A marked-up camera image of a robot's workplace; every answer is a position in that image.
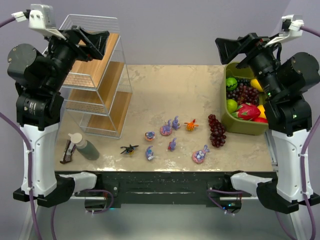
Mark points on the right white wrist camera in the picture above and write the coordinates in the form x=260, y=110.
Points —
x=290, y=30

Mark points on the black mounting base rail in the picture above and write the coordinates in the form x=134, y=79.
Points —
x=164, y=188

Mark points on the bunny on pink donut front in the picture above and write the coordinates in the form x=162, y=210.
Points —
x=199, y=156

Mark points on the orange dragon toy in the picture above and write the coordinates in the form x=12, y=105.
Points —
x=190, y=126

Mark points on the small purple bunny toy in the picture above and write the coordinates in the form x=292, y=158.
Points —
x=149, y=153

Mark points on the red apple toy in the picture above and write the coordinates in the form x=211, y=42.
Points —
x=260, y=120

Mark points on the yellow lemon toy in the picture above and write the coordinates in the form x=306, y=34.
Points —
x=262, y=111

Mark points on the dark blue grape bunch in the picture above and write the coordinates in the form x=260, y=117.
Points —
x=243, y=81

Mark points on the green bottle white cap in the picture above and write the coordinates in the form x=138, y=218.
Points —
x=84, y=146

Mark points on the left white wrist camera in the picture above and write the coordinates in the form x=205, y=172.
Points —
x=41, y=19

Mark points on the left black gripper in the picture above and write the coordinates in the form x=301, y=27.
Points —
x=81, y=44

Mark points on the green plastic bin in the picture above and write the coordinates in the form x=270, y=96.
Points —
x=231, y=124

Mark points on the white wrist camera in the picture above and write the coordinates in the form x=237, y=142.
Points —
x=290, y=30
x=41, y=19

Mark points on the red grape bunch in bin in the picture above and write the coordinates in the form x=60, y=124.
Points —
x=244, y=94

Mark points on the green watermelon toy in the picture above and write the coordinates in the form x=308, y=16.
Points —
x=231, y=83

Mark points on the red grape bunch on table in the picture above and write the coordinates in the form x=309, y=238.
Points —
x=217, y=132

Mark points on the purple bunny with red heart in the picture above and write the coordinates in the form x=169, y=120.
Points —
x=172, y=145

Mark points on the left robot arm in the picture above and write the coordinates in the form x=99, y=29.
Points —
x=38, y=81

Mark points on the yellow mango toy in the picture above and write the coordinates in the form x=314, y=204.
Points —
x=255, y=84

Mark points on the white wire wooden shelf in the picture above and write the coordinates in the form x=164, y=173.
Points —
x=99, y=91

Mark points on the brown chocolate bar wrapper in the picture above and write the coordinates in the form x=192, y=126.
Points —
x=68, y=152

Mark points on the pink dragon fruit toy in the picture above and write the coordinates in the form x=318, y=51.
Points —
x=246, y=112

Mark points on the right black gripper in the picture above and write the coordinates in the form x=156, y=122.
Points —
x=247, y=51

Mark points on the green lime toy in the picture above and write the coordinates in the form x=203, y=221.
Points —
x=231, y=105

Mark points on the purple bunny standing toy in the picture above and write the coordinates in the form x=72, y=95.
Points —
x=175, y=123

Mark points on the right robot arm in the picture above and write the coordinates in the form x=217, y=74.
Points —
x=289, y=118

